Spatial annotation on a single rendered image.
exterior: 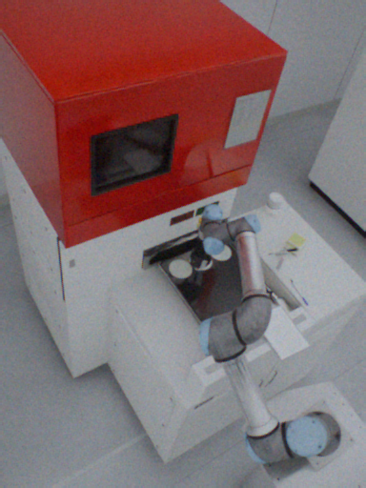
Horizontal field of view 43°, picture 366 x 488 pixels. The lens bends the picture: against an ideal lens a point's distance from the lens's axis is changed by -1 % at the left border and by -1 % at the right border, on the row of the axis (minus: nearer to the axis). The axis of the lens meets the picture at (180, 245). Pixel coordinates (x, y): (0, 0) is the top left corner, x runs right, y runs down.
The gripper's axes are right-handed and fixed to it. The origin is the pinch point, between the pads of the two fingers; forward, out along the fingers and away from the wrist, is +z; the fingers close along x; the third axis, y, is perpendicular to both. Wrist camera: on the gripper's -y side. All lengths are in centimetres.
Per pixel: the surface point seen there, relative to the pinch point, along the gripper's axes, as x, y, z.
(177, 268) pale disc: 8.4, -1.7, 1.4
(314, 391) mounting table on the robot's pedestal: -59, -34, 9
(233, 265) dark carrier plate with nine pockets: -14.6, 9.6, 1.4
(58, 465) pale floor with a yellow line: 37, -73, 91
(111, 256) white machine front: 34.0, -15.8, -10.6
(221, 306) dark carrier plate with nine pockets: -14.4, -13.8, 1.3
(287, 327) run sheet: -41.2, -18.6, -5.7
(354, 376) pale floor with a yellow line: -108, 30, 91
